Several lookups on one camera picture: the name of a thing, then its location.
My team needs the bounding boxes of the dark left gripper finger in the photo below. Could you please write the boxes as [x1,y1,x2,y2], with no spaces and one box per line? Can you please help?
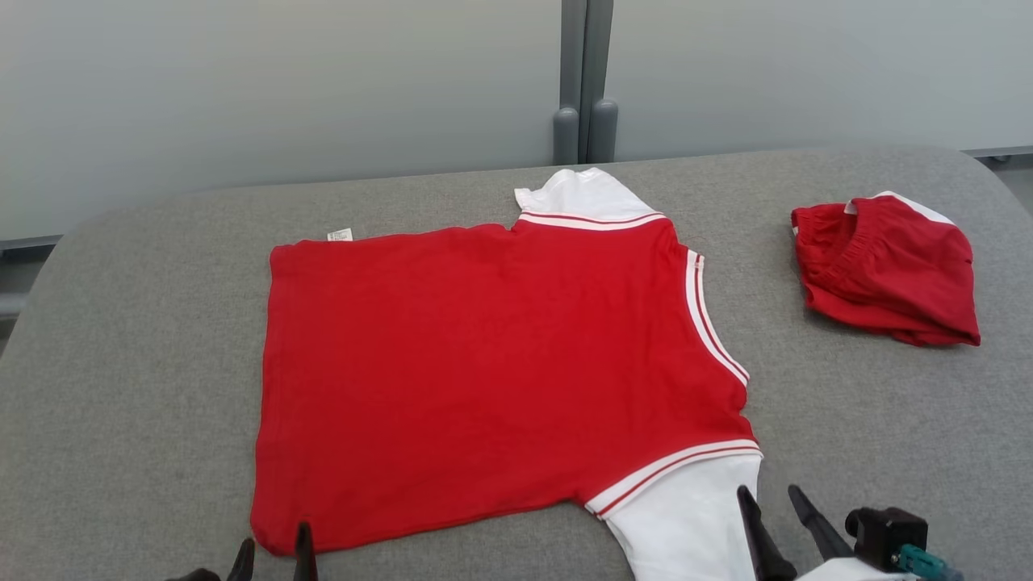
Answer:
[228,538,257,581]
[293,522,319,581]

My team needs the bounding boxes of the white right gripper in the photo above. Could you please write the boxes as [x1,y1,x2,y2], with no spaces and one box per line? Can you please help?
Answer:
[736,485,922,581]

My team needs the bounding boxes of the red and white jersey shirt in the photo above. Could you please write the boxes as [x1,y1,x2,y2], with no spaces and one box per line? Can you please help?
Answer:
[250,167,763,581]

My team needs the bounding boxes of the red shorts with white stripe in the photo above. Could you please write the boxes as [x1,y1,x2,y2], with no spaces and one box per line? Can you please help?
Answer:
[791,191,981,348]

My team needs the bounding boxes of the grey partition foot with caster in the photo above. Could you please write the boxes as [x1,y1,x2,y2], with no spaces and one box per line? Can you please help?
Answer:
[964,145,1033,166]
[0,236,65,317]

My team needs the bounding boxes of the teal right camera connector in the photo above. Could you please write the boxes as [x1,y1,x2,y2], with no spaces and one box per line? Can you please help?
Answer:
[894,545,965,581]

